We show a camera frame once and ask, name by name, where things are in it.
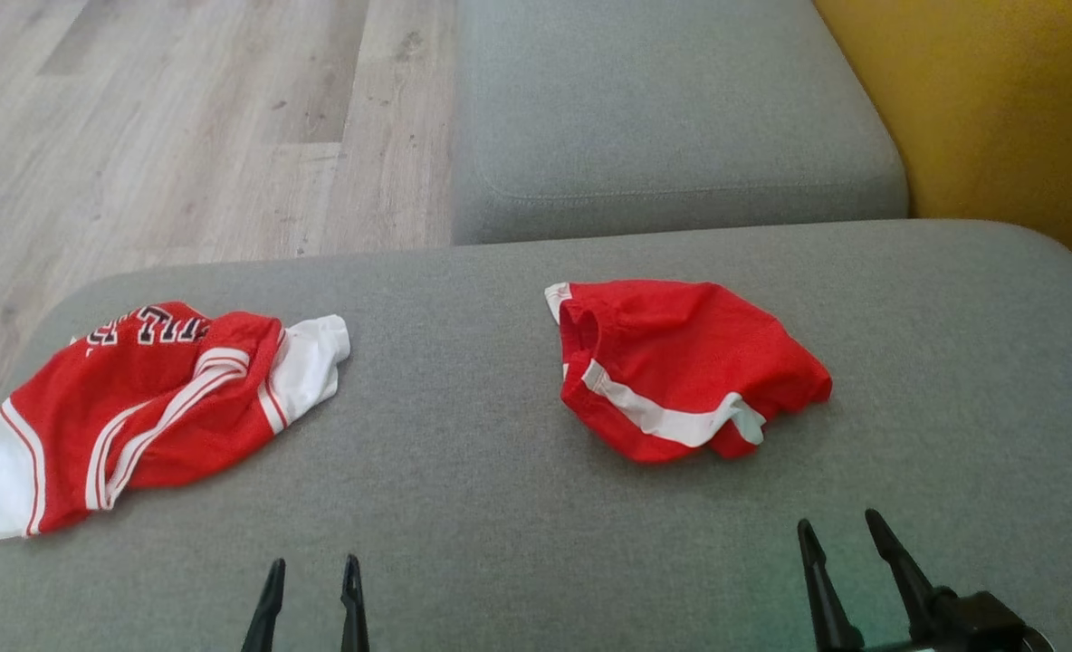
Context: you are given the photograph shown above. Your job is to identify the grey sofa chaise section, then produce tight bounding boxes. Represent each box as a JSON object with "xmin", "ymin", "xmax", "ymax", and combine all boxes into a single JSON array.
[{"xmin": 452, "ymin": 0, "xmax": 910, "ymax": 245}]

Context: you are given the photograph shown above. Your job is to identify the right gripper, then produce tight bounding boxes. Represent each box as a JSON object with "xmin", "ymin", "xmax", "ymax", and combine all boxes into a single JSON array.
[{"xmin": 797, "ymin": 508, "xmax": 1056, "ymax": 652}]

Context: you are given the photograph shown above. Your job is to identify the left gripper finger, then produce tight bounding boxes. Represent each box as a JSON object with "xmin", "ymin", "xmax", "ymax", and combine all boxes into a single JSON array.
[
  {"xmin": 340, "ymin": 553, "xmax": 371, "ymax": 652},
  {"xmin": 241, "ymin": 558, "xmax": 287, "ymax": 652}
]

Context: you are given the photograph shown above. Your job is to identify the red and white basketball jersey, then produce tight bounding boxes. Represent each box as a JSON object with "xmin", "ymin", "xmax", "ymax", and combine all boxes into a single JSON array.
[{"xmin": 0, "ymin": 302, "xmax": 352, "ymax": 549}]

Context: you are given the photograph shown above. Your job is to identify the large grey sofa seat cushion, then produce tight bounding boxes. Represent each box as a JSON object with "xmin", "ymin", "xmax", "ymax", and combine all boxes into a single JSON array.
[{"xmin": 0, "ymin": 219, "xmax": 1072, "ymax": 652}]

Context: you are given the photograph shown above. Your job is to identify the red shorts with white trim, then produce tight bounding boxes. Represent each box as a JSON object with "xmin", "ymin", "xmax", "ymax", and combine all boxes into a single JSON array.
[{"xmin": 544, "ymin": 279, "xmax": 834, "ymax": 465}]

